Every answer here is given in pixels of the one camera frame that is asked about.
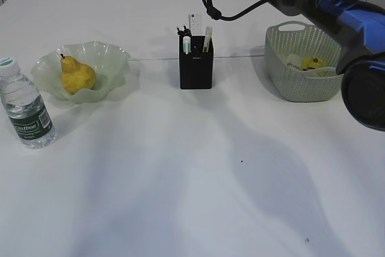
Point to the blue black right robot arm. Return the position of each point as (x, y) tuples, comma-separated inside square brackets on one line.
[(358, 27)]

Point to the teal white utility knife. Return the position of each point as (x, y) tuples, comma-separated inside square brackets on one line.
[(186, 45)]

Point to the green woven plastic basket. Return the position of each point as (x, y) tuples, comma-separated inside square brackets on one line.
[(306, 41)]

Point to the yellow white waste paper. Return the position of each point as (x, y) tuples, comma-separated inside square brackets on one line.
[(297, 63)]

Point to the yellow pear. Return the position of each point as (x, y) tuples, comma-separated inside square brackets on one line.
[(75, 75)]

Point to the clear plastic water bottle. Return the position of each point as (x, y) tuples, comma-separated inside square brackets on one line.
[(25, 107)]

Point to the black square pen holder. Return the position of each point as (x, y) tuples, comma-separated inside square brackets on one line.
[(196, 70)]

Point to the yellow-green utility knife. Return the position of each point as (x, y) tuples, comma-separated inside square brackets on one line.
[(207, 39)]

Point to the pale green wavy glass plate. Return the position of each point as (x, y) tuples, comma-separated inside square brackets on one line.
[(109, 62)]

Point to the clear plastic ruler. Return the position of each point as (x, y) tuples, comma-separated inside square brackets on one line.
[(195, 24)]

